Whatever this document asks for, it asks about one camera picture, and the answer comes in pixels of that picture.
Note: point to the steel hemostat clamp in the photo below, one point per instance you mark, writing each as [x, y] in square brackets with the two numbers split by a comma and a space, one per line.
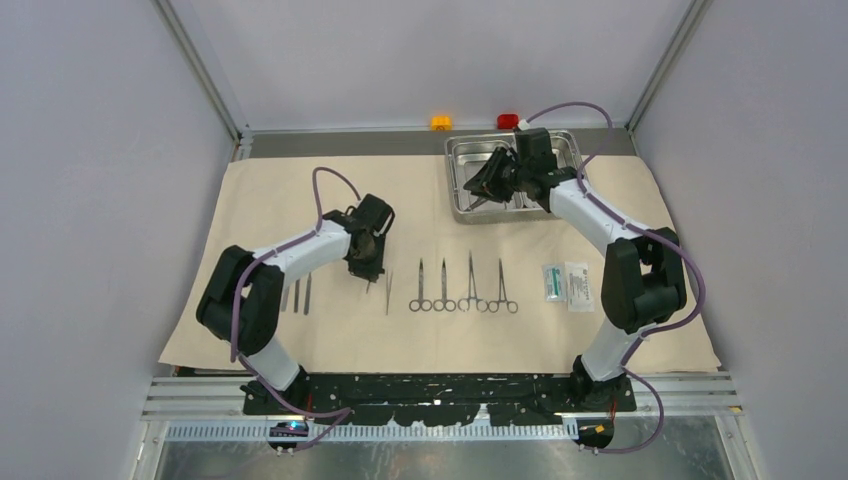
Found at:
[502, 302]

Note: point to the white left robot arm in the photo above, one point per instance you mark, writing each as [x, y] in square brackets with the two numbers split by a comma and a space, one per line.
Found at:
[241, 302]

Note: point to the curved steel scissors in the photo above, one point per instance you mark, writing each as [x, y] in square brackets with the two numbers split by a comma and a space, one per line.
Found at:
[420, 303]

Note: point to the straight steel scissors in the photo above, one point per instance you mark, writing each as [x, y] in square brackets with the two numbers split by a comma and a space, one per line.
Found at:
[444, 303]

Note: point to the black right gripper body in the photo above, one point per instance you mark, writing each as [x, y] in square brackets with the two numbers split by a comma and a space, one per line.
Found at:
[504, 176]

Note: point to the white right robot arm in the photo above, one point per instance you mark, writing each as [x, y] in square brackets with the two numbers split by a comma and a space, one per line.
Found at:
[643, 282]

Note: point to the steel scalpel handle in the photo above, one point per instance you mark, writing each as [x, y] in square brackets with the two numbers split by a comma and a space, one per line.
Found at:
[296, 295]
[307, 295]
[284, 299]

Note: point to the green white sterile packet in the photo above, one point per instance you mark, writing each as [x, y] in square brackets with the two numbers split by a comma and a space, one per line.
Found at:
[554, 282]

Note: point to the cream cloth wrap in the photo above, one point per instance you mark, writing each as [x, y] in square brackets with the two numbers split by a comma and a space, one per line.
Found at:
[265, 201]

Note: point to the steel forceps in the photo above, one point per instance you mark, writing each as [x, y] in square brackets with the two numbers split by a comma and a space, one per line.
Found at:
[478, 202]

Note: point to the yellow block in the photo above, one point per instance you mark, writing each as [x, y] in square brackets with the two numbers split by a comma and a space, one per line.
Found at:
[441, 123]

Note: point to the long steel needle holder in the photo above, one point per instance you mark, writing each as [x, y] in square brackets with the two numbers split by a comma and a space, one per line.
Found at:
[472, 300]

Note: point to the steel mesh instrument tray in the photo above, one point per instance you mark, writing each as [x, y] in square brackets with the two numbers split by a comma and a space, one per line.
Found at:
[466, 155]

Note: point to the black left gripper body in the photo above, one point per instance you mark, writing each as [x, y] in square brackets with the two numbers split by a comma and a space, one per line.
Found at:
[370, 263]

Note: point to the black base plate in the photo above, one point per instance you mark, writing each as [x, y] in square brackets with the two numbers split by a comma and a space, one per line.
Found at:
[440, 400]

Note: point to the red block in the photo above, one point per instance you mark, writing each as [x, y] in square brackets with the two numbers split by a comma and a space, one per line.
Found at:
[507, 121]

